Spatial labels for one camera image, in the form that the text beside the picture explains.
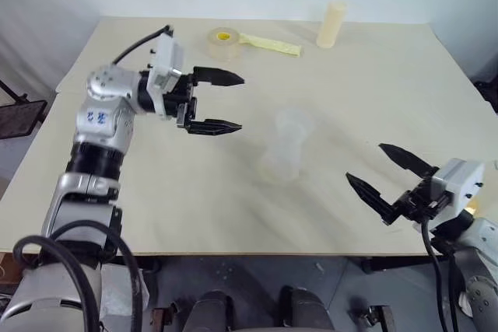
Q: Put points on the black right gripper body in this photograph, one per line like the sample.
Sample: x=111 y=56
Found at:
x=422 y=201

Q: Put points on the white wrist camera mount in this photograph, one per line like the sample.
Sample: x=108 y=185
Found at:
x=166 y=56
x=461 y=186

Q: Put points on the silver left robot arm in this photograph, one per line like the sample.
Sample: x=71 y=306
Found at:
x=97 y=118

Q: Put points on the dark object at wall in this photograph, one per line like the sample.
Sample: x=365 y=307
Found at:
x=488 y=95

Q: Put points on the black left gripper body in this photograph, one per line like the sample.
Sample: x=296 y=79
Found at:
x=181 y=91

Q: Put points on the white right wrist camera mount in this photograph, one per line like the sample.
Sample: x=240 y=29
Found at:
x=461 y=186

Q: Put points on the clear plastic cup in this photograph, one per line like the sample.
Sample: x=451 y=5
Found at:
x=286 y=149

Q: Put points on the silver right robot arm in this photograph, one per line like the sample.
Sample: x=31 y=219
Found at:
x=480 y=254

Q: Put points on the cream cylindrical bottle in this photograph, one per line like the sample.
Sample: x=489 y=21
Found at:
x=330 y=25

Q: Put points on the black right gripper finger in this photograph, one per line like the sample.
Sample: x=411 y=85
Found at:
x=408 y=161
x=373 y=198

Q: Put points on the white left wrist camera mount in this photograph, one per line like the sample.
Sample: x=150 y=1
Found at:
x=166 y=56

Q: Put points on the black metal rack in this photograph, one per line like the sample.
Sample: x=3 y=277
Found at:
x=21 y=114

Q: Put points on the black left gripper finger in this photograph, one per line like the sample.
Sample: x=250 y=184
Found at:
x=212 y=126
x=221 y=77

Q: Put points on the clear tape roll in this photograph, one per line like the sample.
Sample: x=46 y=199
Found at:
x=222 y=45

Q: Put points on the clear plastic bag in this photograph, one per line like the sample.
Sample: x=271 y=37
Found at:
x=116 y=293

